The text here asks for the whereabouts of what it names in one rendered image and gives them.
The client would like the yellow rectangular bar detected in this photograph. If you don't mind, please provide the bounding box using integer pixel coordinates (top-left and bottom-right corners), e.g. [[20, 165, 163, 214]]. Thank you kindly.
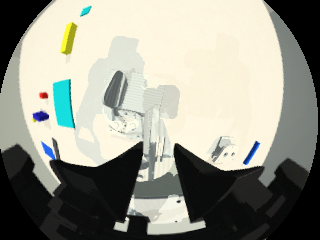
[[60, 21, 77, 55]]

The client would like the dark grey flat bar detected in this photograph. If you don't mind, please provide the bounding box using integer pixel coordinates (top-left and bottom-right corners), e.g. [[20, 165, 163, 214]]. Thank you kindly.
[[52, 137, 60, 160]]

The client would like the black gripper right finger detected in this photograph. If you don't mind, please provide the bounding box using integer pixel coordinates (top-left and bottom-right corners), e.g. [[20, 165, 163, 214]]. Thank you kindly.
[[173, 143, 265, 224]]

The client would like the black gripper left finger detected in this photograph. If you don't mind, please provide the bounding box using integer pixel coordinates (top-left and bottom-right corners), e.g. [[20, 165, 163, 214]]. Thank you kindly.
[[49, 140, 144, 224]]

